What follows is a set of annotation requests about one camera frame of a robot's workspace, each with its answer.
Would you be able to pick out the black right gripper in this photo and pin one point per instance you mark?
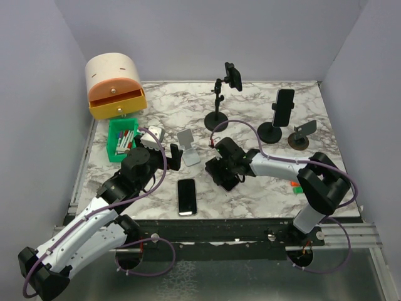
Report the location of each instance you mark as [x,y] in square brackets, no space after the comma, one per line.
[219,157]

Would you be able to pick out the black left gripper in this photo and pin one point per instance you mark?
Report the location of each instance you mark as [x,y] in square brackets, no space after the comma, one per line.
[173,162]

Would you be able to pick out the silver folding phone stand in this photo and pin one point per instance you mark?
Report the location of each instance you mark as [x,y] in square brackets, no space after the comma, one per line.
[190,155]

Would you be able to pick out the black phone with pink edge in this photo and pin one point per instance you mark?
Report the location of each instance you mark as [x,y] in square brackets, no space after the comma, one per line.
[221,175]

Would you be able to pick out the black phone with white edge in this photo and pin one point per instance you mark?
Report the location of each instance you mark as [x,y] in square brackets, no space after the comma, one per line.
[187,199]

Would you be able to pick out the short black phone stand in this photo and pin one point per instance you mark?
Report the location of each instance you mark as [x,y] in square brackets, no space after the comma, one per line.
[269,134]

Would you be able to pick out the brown round base phone stand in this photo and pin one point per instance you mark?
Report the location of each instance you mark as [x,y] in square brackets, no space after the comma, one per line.
[298,140]

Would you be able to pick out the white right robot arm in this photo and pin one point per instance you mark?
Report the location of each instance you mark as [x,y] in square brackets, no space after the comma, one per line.
[323,184]

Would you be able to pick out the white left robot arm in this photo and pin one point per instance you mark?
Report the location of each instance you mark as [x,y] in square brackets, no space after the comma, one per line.
[100,227]

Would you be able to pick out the tall black phone stand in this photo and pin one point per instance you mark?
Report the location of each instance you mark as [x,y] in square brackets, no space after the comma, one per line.
[214,118]

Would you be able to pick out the markers in green bin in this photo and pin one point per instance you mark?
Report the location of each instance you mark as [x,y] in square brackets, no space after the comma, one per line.
[124,142]

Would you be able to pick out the green plastic bin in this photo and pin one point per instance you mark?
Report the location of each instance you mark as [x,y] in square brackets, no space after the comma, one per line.
[115,127]

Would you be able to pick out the green capped marker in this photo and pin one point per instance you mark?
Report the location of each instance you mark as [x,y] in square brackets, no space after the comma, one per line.
[298,190]

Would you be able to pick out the beige and orange drawer box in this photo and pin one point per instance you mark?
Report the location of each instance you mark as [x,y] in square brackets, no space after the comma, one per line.
[113,86]

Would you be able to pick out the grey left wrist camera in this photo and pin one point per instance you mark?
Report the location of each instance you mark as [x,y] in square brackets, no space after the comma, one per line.
[149,142]

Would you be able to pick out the black mounting rail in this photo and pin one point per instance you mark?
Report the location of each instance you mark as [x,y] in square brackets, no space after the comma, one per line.
[215,239]

